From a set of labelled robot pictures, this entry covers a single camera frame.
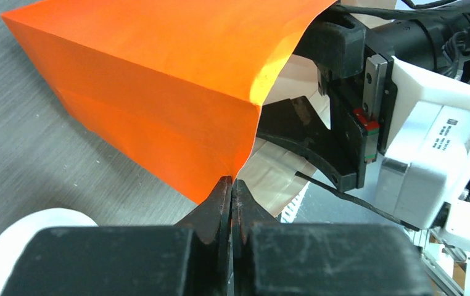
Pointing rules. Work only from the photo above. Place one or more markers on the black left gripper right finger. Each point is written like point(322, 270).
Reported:
point(272, 258)

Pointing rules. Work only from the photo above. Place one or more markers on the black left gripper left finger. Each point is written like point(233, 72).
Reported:
point(186, 258)

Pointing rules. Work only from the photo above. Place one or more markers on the orange paper takeout bag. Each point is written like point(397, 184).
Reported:
point(177, 86)

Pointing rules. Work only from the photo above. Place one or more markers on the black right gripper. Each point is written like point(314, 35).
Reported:
point(352, 62)

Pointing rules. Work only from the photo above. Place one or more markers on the stack of white lids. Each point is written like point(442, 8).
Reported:
point(14, 239)

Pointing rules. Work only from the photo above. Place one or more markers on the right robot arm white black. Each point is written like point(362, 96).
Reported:
point(437, 40)

